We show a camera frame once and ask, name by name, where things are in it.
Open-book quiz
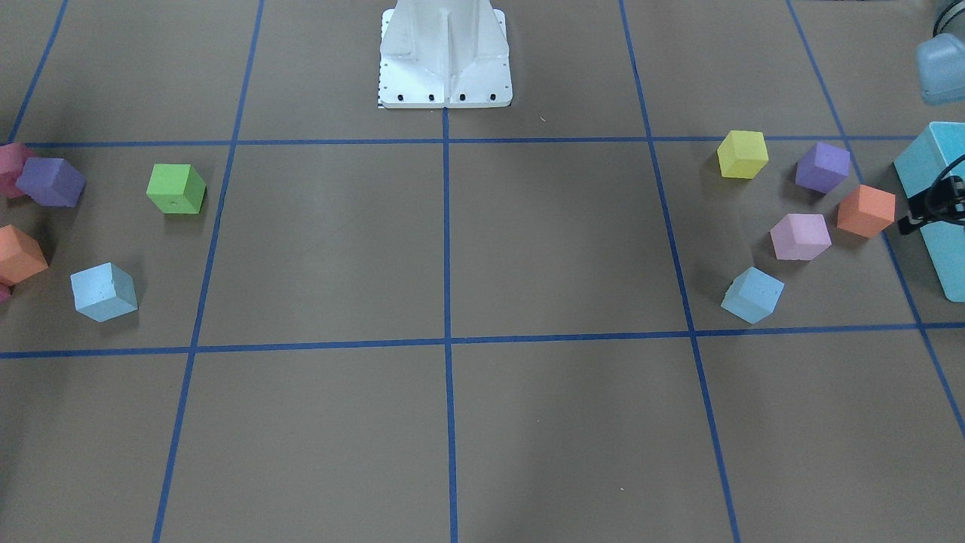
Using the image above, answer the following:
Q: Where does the pink foam block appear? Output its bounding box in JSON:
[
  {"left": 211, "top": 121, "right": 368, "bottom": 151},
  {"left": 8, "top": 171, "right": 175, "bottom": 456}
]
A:
[{"left": 770, "top": 213, "right": 833, "bottom": 261}]

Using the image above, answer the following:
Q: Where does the light blue block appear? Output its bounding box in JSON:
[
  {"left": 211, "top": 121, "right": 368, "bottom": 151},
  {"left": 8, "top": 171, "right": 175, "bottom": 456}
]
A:
[
  {"left": 721, "top": 267, "right": 785, "bottom": 324},
  {"left": 70, "top": 262, "right": 138, "bottom": 323}
]

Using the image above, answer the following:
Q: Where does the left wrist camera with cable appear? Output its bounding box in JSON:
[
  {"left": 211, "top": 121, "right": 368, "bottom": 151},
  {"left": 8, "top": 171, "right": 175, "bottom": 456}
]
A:
[{"left": 897, "top": 155, "right": 964, "bottom": 236}]

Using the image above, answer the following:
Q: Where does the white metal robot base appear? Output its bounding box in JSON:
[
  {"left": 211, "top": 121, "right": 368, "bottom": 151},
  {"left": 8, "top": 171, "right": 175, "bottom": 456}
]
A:
[{"left": 377, "top": 1, "right": 513, "bottom": 109}]

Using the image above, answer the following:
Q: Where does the brown paper table mat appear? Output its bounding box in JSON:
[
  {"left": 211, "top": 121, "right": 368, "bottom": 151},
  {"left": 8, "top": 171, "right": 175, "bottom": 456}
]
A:
[{"left": 2, "top": 1, "right": 963, "bottom": 542}]

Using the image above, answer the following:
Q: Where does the purple block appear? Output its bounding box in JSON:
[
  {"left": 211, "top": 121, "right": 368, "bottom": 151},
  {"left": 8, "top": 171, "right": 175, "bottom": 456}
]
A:
[
  {"left": 15, "top": 157, "right": 87, "bottom": 207},
  {"left": 794, "top": 142, "right": 852, "bottom": 195}
]

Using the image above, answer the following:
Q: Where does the green foam block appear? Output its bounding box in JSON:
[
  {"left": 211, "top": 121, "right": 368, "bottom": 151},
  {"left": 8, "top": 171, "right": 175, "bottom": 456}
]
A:
[{"left": 146, "top": 164, "right": 207, "bottom": 214}]

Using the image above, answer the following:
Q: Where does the maroon block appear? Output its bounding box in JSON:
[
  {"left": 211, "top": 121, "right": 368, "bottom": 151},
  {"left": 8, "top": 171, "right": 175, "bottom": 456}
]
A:
[{"left": 1, "top": 142, "right": 34, "bottom": 199}]

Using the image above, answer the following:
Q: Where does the yellow foam block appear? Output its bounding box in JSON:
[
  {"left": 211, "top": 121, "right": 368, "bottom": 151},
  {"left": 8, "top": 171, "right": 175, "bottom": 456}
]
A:
[{"left": 716, "top": 130, "right": 770, "bottom": 179}]

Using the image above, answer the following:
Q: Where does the turquoise foam box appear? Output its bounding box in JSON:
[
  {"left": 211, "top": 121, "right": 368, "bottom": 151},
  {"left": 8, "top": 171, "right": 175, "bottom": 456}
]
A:
[{"left": 893, "top": 121, "right": 964, "bottom": 302}]

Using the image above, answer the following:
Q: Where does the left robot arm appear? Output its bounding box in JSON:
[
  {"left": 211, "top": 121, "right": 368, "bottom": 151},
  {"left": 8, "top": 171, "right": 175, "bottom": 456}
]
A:
[{"left": 916, "top": 1, "right": 964, "bottom": 106}]

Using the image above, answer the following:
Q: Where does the orange block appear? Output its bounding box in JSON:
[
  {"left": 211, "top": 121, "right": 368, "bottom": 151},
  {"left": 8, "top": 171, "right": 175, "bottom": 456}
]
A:
[
  {"left": 835, "top": 185, "right": 896, "bottom": 238},
  {"left": 1, "top": 225, "right": 48, "bottom": 287}
]

